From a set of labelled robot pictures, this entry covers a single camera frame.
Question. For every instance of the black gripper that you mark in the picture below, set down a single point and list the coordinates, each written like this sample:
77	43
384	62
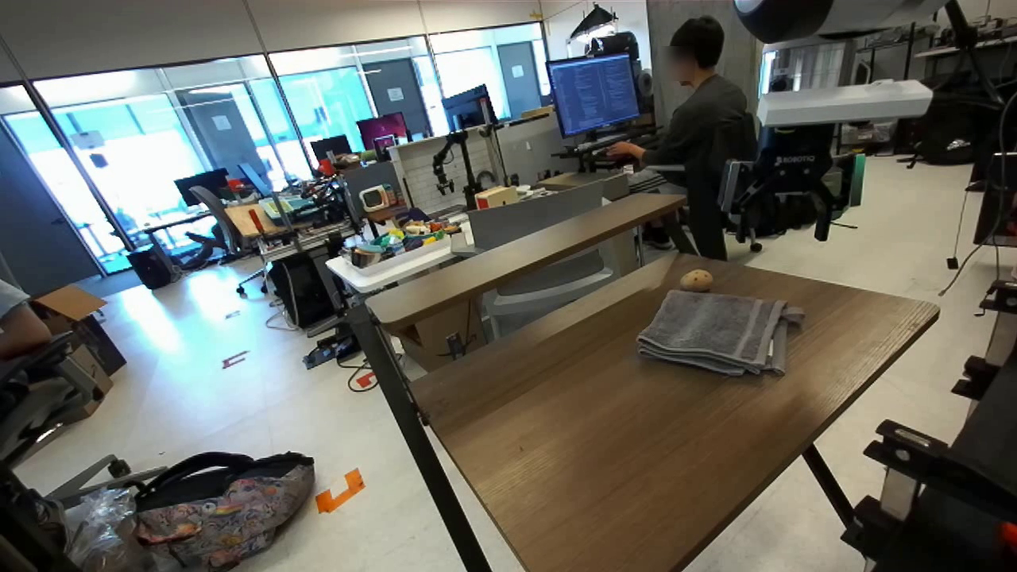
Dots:
795	164

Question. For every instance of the grey towel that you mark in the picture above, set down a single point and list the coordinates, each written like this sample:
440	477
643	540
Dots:
717	331

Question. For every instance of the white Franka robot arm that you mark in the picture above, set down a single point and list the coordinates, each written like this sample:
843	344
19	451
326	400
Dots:
786	13

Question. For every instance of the green bin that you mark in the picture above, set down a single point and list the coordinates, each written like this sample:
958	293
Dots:
853	180

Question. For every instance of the person in dark jacket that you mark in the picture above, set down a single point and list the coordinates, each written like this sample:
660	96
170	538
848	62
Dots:
703	129

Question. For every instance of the large blue screen monitor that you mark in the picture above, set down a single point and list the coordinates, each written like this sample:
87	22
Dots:
591	96

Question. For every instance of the brown wooden bench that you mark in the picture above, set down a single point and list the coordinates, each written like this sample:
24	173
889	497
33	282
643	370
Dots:
508	258

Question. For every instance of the small wooden box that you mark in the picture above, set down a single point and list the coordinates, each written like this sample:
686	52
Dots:
495	198

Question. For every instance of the black tripod stand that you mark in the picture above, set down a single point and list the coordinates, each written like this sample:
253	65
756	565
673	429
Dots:
454	159

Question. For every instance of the small dark monitor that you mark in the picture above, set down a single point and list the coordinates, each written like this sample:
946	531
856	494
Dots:
468	109

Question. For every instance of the white table with toys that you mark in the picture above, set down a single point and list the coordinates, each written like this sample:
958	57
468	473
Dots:
384	269

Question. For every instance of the pink screen monitor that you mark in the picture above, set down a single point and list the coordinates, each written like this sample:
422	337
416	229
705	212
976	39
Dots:
381	130

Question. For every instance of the black computer tower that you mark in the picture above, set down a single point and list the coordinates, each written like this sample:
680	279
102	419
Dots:
304	288

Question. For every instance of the black office chair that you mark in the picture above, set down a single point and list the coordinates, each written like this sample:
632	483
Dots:
206	209

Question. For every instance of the patterned backpack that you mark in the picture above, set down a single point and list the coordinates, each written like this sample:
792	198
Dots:
223	514

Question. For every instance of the black trash bin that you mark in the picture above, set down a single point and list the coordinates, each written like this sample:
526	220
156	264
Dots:
151	269

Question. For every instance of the open cardboard box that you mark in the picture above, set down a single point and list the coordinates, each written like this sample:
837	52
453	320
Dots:
79	320

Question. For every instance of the clear plastic bag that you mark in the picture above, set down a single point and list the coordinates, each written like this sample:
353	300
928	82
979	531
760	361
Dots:
96	520

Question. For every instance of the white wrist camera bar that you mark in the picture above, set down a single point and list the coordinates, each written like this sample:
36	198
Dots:
843	102

